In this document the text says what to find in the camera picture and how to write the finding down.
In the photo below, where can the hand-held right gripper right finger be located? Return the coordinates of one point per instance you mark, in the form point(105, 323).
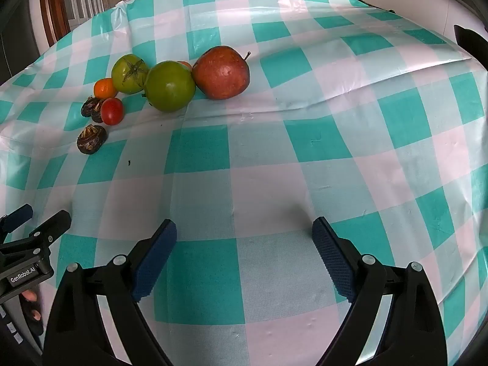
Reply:
point(335, 263)

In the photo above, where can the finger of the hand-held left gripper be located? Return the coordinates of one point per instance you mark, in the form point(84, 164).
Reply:
point(17, 217)
point(53, 228)

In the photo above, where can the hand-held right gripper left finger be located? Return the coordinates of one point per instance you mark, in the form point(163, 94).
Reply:
point(156, 263)

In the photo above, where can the small red tomato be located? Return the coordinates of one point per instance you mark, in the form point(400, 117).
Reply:
point(112, 111)

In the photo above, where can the person's left hand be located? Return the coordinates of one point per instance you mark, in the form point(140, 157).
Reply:
point(31, 298)

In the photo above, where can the teal checkered tablecloth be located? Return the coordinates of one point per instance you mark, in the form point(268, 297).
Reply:
point(267, 183)

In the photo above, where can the small orange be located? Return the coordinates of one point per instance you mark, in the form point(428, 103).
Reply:
point(105, 88)

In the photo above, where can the green tomato with stem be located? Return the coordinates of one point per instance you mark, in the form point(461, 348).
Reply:
point(127, 74)

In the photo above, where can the large green tomato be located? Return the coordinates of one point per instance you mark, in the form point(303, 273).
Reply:
point(169, 85)

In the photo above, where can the small orange-red tomato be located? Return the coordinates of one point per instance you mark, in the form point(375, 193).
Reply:
point(185, 65)

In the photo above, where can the red apple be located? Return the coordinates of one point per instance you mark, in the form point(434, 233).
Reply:
point(221, 72)

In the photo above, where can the black object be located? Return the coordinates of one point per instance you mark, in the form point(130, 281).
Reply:
point(471, 42)

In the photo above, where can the wooden door frame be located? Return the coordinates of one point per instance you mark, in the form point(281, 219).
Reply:
point(53, 7)

